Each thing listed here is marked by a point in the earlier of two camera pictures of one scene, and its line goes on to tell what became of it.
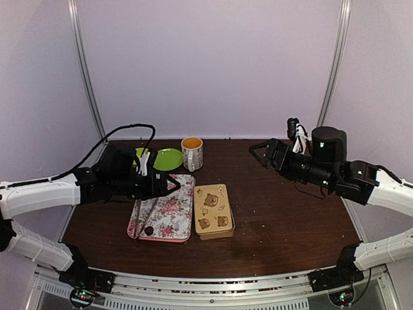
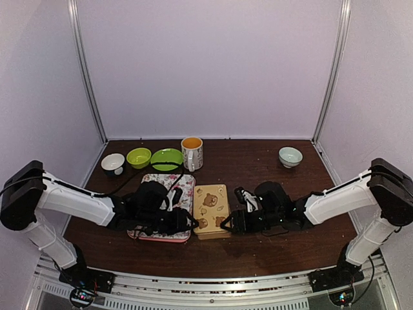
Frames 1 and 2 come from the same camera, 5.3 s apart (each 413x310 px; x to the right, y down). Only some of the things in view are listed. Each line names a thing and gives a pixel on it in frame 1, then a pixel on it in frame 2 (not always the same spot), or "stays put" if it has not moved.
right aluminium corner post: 341,52 stays put
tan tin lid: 212,211 stays put
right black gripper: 275,145 -> 238,217
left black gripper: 153,192 -> 179,224
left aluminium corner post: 71,10 stays put
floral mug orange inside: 192,148 stays put
